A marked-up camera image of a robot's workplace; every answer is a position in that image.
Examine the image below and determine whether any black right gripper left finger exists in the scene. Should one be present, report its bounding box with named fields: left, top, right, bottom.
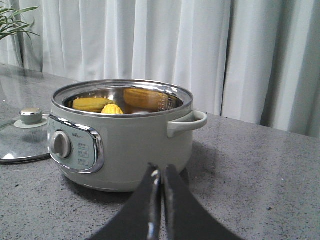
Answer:
left=91, top=163, right=161, bottom=240

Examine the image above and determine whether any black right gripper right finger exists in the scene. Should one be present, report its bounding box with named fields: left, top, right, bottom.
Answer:
left=163, top=164, right=240, bottom=240

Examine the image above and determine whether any yellow corn cob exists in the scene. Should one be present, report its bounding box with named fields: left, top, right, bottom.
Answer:
left=72, top=97, right=124, bottom=115

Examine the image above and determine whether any glass pot lid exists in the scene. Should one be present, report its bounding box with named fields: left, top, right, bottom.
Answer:
left=0, top=107, right=51, bottom=165

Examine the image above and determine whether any green electric cooking pot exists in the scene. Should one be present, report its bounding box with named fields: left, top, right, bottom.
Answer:
left=47, top=79, right=207, bottom=193

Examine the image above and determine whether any white curtain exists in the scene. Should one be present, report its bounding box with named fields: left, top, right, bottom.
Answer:
left=0, top=0, right=320, bottom=138

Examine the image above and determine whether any green potted plant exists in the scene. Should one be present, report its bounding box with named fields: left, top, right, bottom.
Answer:
left=0, top=5, right=41, bottom=67

